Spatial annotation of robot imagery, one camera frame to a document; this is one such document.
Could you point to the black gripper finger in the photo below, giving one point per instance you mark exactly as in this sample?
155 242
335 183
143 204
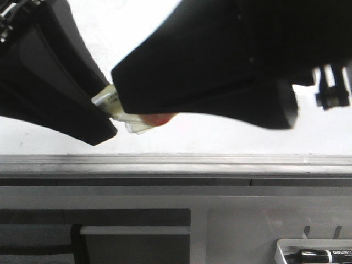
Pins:
48 76
236 59

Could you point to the taped white whiteboard marker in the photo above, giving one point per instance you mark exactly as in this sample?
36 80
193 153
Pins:
108 101

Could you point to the black spare whiteboard marker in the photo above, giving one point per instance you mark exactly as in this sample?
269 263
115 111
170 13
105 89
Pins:
319 256

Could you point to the dark grey box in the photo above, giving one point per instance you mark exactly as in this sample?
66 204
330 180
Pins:
95 236

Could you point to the white perforated marker tray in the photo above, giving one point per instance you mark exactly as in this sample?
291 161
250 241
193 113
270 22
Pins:
258 236

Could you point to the black cable connector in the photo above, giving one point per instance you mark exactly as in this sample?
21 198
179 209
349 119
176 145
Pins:
333 87

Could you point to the white whiteboard with aluminium frame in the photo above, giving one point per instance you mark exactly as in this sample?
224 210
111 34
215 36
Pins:
320 142

